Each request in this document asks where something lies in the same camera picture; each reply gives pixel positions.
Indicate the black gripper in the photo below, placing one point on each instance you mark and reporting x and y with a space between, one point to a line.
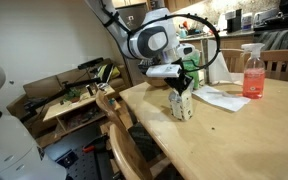
180 83

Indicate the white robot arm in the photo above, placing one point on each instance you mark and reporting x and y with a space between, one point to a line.
21 158

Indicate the green plastic bag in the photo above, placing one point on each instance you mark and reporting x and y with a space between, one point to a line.
190 63

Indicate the wooden bowl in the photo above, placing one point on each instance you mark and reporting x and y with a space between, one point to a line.
156 82

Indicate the white paper napkin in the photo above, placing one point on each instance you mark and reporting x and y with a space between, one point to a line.
221 98

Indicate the white paper towel roll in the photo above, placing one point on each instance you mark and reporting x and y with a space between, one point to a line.
218 71

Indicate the wooden chair near table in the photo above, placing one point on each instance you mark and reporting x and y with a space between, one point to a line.
129 159

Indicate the pink spray bottle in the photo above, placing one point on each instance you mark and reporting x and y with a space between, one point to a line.
254 72

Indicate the black coffee maker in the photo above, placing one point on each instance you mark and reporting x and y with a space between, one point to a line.
233 19

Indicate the wooden chair behind table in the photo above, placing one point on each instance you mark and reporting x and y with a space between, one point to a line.
276 62

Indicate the low wooden coffee table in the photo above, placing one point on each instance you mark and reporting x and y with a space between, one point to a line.
71 116

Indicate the brown sofa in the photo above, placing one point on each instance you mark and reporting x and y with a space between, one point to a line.
114 79

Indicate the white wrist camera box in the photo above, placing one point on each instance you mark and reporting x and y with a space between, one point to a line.
165 70

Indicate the black camera arm mount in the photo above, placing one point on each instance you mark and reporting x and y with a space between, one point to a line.
43 91

